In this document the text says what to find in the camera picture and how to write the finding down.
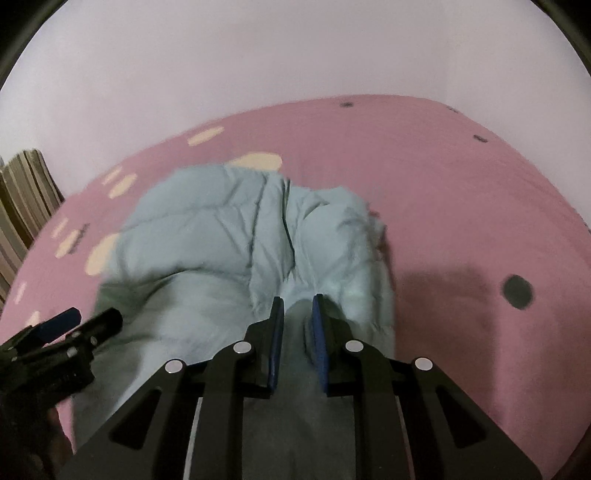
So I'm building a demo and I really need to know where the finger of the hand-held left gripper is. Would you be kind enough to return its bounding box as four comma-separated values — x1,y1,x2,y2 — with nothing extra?
34,308,82,344
68,308,123,348

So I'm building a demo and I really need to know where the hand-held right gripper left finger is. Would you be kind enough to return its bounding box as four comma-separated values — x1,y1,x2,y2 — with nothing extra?
60,296,286,480

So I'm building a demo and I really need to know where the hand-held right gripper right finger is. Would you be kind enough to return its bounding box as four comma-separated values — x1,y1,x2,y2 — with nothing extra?
312,294,544,480

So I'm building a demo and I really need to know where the light blue puffer jacket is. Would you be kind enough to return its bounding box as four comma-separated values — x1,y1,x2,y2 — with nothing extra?
71,165,396,480

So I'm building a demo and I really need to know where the striped cloth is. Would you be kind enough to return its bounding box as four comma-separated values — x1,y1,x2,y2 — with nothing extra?
0,148,65,306

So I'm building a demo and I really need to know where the pink dotted bed sheet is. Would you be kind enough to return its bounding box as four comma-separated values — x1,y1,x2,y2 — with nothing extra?
0,95,591,480

